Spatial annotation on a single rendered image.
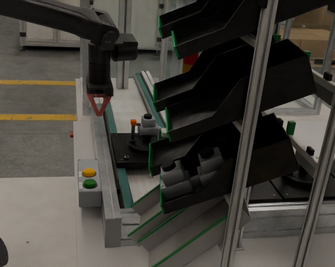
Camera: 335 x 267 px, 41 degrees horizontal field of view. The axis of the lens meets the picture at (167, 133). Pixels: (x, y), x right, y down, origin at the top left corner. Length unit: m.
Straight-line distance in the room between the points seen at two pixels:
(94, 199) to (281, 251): 0.59
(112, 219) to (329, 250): 0.67
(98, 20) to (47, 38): 5.48
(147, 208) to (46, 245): 0.32
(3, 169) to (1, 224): 2.08
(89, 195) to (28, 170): 2.10
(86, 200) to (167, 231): 0.41
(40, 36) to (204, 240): 5.79
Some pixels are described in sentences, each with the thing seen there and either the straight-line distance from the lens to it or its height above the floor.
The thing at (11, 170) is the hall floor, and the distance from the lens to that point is 3.53.
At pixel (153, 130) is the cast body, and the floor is 1.05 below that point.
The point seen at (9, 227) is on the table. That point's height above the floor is 0.86.
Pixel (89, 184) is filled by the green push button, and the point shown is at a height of 0.97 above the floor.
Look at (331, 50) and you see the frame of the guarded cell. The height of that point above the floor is 1.21.
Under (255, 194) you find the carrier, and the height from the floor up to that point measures 0.97.
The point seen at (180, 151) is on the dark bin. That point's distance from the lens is 1.10.
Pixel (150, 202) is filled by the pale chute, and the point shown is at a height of 1.04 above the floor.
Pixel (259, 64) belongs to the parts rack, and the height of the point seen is 1.52.
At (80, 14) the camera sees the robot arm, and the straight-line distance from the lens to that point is 1.10.
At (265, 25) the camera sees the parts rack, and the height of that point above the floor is 1.58.
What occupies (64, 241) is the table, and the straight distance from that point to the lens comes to 1.39.
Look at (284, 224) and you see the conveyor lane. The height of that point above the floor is 0.90.
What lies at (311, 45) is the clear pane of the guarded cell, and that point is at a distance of 2.63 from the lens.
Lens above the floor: 1.71
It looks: 24 degrees down
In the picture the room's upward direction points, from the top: 5 degrees clockwise
